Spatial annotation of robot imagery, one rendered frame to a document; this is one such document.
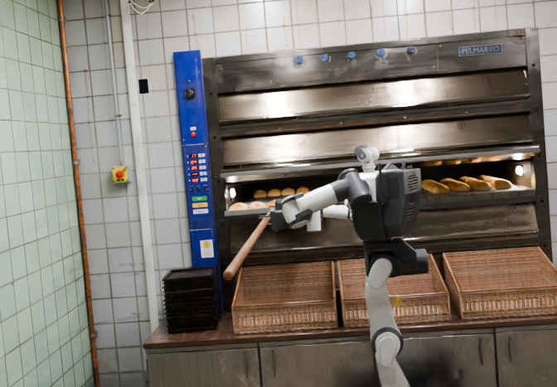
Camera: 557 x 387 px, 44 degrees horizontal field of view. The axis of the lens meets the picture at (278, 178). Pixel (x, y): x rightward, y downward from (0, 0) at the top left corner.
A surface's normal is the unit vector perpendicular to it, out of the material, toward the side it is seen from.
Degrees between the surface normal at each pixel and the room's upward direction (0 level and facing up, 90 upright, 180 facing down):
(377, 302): 114
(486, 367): 90
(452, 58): 91
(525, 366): 91
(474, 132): 68
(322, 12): 90
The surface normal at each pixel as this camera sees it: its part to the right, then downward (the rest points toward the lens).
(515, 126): -0.09, -0.29
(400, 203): -0.54, 0.09
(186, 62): -0.07, 0.06
